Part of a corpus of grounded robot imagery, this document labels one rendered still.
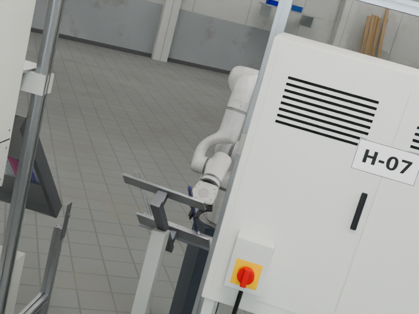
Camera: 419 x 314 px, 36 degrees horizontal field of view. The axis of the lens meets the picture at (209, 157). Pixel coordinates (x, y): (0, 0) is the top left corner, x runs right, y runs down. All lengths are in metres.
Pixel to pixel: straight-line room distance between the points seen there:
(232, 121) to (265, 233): 1.07
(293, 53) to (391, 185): 0.41
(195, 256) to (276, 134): 1.63
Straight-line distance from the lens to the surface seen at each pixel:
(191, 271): 3.20
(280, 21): 2.02
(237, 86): 2.72
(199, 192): 2.63
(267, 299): 1.76
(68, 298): 3.67
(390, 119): 1.62
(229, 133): 2.69
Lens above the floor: 1.81
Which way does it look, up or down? 15 degrees down
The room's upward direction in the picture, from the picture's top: 15 degrees clockwise
